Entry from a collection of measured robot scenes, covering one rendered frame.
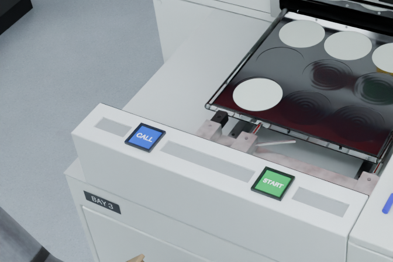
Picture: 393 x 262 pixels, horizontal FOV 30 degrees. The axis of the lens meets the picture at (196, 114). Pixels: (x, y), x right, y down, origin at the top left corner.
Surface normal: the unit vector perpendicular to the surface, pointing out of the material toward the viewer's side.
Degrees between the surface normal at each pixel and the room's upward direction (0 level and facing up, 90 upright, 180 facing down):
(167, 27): 90
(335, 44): 0
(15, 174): 0
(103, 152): 90
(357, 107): 0
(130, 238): 90
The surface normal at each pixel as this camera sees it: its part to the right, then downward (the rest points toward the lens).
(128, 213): -0.51, 0.62
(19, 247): 0.59, -0.52
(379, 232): -0.11, -0.73
